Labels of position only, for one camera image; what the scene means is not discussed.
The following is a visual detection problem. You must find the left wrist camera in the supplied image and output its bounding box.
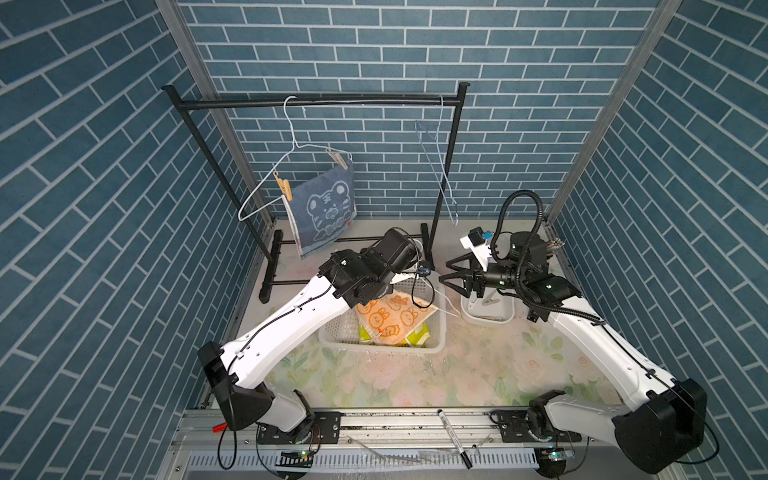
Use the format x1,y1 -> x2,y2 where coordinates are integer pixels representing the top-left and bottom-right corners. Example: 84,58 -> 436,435
390,261 -> 433,284

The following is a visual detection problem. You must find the beige clothespin on blue towel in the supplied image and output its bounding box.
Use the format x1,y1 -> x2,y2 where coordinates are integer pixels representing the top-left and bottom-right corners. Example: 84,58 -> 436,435
325,148 -> 348,170

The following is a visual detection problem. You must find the yellow green towel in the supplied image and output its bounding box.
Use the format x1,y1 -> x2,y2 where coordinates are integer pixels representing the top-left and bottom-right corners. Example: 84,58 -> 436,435
359,323 -> 431,347

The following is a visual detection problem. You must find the black marker on rail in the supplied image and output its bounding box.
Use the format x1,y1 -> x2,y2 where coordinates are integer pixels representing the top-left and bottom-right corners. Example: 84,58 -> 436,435
437,409 -> 473,469

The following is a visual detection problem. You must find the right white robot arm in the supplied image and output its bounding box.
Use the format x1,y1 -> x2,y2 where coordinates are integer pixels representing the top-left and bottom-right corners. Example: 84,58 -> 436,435
439,227 -> 708,474

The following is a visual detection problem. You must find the blue bear towel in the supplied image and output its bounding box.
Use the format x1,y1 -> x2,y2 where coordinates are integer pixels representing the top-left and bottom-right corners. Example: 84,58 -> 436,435
283,162 -> 357,258

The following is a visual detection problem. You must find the black clothes rack frame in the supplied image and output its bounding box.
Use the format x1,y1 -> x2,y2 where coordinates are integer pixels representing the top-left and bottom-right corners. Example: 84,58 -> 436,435
161,82 -> 471,304

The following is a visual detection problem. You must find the light blue wire hanger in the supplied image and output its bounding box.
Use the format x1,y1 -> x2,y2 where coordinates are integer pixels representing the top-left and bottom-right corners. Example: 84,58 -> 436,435
414,96 -> 459,227

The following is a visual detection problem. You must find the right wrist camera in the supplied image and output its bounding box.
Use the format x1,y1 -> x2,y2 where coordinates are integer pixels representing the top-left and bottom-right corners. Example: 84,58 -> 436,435
460,227 -> 492,271

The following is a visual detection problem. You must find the black corrugated cable hose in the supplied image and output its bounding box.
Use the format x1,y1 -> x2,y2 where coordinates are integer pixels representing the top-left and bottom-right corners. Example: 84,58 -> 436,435
488,190 -> 607,325

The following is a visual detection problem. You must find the bundle of coloured pencils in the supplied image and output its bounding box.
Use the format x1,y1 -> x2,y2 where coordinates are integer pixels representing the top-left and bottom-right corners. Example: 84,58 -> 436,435
545,237 -> 565,252

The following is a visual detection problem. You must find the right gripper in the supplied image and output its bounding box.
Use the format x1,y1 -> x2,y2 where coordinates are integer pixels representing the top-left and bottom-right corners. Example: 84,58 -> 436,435
439,254 -> 524,300

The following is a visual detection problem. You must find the white perforated plastic basket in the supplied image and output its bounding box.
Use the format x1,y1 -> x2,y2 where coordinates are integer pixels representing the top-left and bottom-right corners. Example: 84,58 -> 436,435
319,276 -> 450,354

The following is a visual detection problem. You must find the white wire hanger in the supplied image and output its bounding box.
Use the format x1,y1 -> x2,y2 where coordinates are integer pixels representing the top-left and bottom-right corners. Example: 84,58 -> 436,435
237,95 -> 353,222
393,227 -> 459,318

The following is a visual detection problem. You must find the white rectangular tray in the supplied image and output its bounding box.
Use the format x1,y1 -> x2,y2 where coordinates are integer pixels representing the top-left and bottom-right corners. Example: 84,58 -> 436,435
461,288 -> 516,327

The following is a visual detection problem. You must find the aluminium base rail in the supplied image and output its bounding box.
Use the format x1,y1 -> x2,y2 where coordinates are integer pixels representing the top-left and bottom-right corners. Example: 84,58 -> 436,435
158,407 -> 647,479

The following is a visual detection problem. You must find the orange bunny towel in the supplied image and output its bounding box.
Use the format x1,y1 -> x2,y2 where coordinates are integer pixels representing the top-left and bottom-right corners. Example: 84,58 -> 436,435
354,291 -> 437,347

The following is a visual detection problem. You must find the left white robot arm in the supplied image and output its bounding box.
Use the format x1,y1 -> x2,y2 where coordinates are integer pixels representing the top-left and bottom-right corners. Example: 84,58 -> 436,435
197,228 -> 421,439

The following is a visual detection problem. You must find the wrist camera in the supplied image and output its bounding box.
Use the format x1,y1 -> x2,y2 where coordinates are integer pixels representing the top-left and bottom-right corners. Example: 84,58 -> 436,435
390,261 -> 433,284
460,227 -> 492,271

